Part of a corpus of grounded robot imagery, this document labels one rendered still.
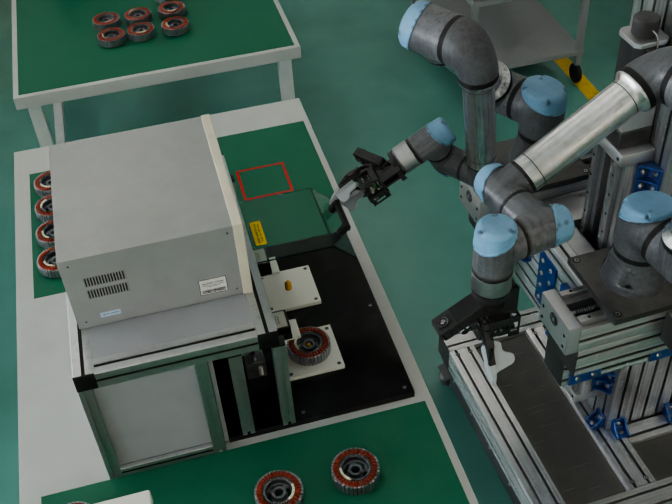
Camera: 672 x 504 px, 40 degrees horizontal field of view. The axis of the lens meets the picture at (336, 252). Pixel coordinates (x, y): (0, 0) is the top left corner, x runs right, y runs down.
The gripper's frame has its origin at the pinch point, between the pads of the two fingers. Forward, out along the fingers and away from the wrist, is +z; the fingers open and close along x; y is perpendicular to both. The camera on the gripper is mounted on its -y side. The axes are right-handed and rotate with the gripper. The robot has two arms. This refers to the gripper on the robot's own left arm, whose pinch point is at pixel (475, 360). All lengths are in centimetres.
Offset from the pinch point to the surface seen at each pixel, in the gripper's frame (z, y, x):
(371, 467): 36.8, -20.7, 7.0
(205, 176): -17, -41, 58
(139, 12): 38, -38, 250
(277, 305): 37, -28, 65
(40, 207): 37, -87, 132
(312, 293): 37, -17, 66
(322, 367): 37, -23, 40
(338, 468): 36.8, -27.9, 9.3
